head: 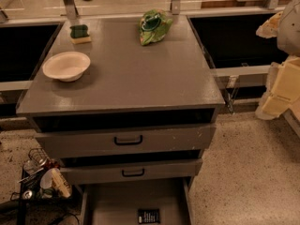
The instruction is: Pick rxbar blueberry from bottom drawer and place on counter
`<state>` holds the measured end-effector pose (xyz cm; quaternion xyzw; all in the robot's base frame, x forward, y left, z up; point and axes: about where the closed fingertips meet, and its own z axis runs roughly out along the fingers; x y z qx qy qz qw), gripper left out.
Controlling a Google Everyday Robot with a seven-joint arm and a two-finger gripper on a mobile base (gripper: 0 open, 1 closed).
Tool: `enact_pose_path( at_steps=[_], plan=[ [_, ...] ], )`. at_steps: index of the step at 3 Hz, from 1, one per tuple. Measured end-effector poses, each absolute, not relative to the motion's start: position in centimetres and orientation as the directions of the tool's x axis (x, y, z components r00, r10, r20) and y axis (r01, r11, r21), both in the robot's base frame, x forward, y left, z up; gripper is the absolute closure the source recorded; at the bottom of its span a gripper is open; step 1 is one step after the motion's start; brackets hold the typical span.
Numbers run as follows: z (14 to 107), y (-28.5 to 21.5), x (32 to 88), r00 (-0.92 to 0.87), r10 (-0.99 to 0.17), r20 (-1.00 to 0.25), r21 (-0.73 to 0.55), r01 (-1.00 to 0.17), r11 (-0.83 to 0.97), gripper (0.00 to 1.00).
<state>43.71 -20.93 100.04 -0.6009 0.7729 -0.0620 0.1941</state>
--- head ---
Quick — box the white cup in rack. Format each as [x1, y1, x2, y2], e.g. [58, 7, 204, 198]
[39, 168, 58, 189]

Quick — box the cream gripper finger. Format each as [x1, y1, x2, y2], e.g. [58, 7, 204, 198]
[255, 96, 290, 120]
[256, 11, 282, 38]

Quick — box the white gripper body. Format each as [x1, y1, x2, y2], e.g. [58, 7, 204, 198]
[271, 56, 300, 103]

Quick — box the grey drawer cabinet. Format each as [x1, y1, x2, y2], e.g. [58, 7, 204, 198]
[16, 15, 226, 225]

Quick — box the grey open bottom drawer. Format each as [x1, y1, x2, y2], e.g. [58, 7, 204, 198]
[80, 178, 194, 225]

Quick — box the grey top drawer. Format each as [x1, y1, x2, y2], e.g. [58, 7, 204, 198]
[36, 125, 216, 158]

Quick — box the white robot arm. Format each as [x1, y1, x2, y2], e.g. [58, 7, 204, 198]
[255, 0, 300, 120]

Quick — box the white paper bowl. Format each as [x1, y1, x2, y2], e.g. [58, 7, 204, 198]
[42, 52, 91, 82]

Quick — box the green yellow sponge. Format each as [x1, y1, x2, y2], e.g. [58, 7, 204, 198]
[70, 24, 91, 44]

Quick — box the green chip bag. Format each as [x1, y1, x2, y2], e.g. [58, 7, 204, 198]
[139, 9, 173, 46]

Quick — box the grey middle drawer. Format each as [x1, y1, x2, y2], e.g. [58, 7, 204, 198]
[60, 158, 203, 185]

